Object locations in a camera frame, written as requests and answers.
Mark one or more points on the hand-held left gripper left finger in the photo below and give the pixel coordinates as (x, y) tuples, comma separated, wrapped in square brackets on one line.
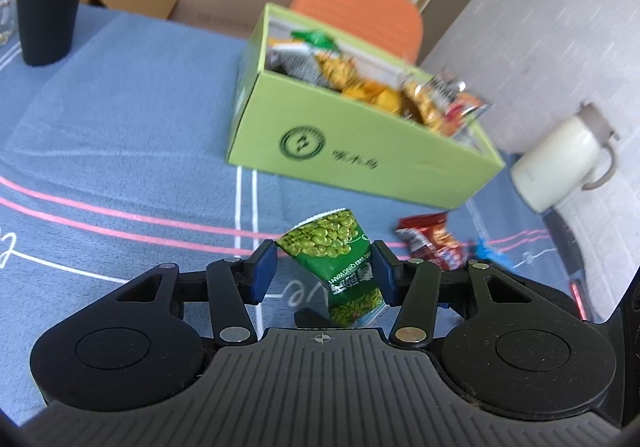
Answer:
[(262, 272)]

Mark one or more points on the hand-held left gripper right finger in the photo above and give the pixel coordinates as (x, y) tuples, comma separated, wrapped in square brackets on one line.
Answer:
[(382, 272)]

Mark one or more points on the green pea snack packet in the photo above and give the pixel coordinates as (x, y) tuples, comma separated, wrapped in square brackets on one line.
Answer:
[(330, 252)]

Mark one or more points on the light green cardboard box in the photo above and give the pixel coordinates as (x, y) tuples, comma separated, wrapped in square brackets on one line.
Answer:
[(350, 142)]

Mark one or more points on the clear orange snack packet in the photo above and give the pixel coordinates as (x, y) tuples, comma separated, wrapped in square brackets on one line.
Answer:
[(440, 102)]

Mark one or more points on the dark red snack packet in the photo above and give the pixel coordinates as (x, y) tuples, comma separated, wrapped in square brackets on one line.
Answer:
[(430, 239)]

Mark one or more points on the small blue wrapper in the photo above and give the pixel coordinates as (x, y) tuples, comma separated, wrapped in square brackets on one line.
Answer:
[(487, 252)]

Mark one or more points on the orange yellow snack packet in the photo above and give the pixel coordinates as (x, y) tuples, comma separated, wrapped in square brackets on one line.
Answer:
[(375, 99)]

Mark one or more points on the black curved bar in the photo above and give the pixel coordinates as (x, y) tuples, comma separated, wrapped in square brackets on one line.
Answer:
[(565, 247)]

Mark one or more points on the cream insulated jug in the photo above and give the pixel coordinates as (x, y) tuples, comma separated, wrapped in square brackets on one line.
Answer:
[(550, 162)]

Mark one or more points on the green white snack packet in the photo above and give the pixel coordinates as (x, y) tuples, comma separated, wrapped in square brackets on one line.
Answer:
[(300, 57)]

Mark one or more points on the orange chair back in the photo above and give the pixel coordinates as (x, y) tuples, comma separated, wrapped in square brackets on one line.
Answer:
[(360, 2)]

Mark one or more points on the black cup with lid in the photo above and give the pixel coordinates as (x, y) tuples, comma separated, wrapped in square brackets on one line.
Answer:
[(47, 12)]

